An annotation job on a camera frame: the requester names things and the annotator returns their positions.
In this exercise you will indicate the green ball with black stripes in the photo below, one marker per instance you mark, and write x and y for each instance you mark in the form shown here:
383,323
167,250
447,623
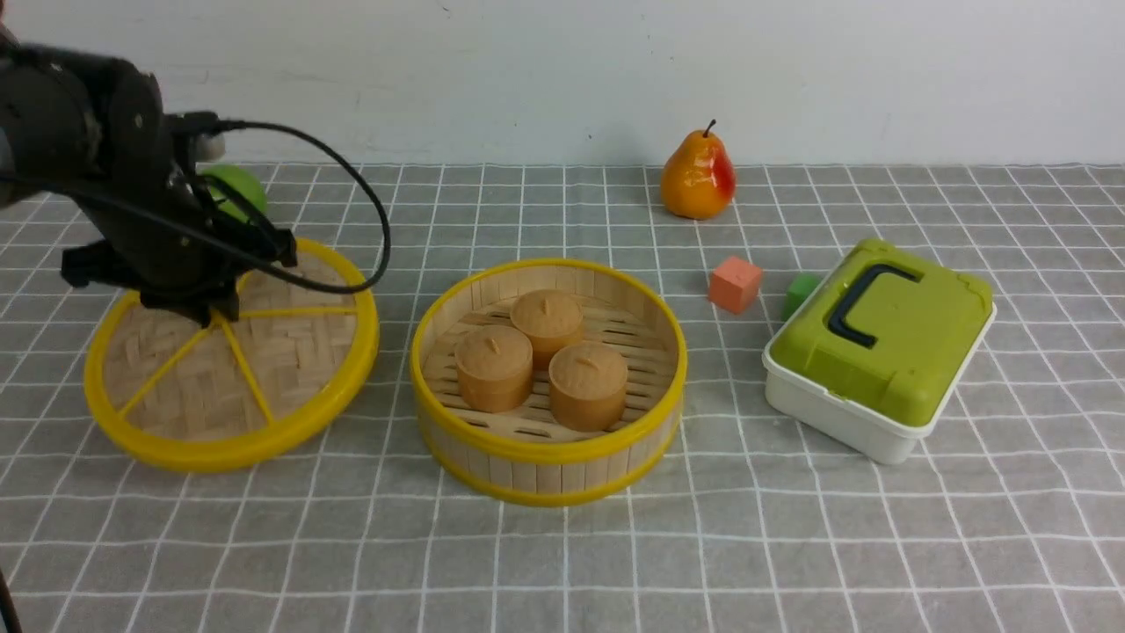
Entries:
244,182

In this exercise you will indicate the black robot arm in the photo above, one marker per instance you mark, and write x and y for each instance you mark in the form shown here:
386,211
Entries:
92,128

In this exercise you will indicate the yellow bamboo steamer basket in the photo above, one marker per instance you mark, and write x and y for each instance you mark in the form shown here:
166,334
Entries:
523,456

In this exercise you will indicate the small green cube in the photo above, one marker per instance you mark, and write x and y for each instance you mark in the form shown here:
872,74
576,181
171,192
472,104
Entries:
801,287

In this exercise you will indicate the brown steamed bun back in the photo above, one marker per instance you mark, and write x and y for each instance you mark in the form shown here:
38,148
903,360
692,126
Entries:
551,320

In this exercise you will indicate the orange red toy pear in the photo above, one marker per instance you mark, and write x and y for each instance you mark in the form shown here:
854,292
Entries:
699,179

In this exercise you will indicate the brown steamed bun right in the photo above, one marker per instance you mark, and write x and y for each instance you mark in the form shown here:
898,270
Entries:
587,386

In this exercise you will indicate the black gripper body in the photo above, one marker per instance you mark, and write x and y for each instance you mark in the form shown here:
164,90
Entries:
153,211

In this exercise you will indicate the orange foam cube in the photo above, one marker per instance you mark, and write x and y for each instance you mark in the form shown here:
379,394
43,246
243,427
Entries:
734,285

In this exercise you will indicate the yellow bamboo steamer lid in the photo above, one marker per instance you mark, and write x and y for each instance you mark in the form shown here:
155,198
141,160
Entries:
178,396

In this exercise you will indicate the brown steamed bun left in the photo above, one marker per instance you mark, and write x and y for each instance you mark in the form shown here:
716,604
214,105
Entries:
494,368

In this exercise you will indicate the grey checked tablecloth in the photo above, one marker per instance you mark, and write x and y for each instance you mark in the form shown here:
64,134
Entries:
1008,518

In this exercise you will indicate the brown steamed bun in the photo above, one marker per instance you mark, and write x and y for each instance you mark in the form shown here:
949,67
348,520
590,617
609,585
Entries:
587,386
551,320
494,368

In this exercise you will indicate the green lidded white storage box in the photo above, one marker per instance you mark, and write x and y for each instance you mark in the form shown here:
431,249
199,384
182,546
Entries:
872,357

